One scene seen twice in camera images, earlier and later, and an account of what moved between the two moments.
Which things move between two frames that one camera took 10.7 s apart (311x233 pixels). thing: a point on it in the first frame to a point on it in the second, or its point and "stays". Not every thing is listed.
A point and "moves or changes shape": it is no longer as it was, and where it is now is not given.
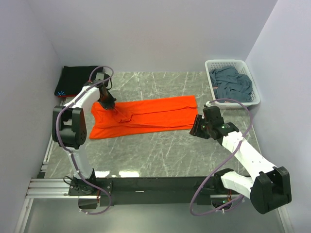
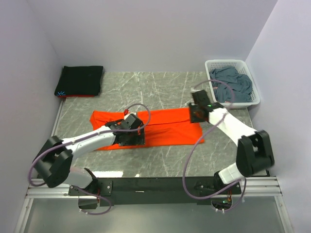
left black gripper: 111,104 to 139,140
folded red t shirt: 63,96 stays
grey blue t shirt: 228,83 stays
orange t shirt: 140,115 moves or changes shape
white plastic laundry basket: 232,79 stays
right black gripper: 195,130 to 193,119
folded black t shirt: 73,78 stays
